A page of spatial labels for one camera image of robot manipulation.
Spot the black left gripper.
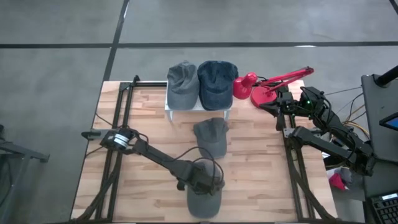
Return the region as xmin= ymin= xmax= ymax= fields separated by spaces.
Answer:
xmin=175 ymin=161 xmax=226 ymax=197

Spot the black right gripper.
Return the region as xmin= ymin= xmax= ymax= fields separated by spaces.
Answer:
xmin=259 ymin=91 xmax=301 ymax=118

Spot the navy blue denim cap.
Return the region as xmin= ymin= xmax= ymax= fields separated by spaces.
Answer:
xmin=197 ymin=60 xmax=239 ymax=111

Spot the dark grey baseball cap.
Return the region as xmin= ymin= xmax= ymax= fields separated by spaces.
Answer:
xmin=166 ymin=60 xmax=200 ymax=111

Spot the red desk lamp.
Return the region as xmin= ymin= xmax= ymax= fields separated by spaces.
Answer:
xmin=233 ymin=65 xmax=315 ymax=109

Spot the white metal shelf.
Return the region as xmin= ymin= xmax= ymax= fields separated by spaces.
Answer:
xmin=164 ymin=80 xmax=233 ymax=123

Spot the red cloth object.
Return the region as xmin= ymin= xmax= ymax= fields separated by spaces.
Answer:
xmin=328 ymin=172 xmax=348 ymax=192

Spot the grey side desk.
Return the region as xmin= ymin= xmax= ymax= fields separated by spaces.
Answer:
xmin=360 ymin=73 xmax=398 ymax=200

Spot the black pole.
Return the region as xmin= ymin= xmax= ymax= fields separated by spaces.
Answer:
xmin=374 ymin=64 xmax=398 ymax=88

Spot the tablet with blue screen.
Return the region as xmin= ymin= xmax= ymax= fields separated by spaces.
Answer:
xmin=379 ymin=111 xmax=398 ymax=132

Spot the black keyboard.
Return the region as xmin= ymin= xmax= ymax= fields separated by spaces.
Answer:
xmin=369 ymin=192 xmax=398 ymax=224

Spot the black metal stand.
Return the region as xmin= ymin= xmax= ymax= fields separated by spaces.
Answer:
xmin=0 ymin=124 xmax=50 ymax=224

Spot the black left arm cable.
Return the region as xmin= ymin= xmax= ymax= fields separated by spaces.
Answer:
xmin=161 ymin=146 xmax=225 ymax=190

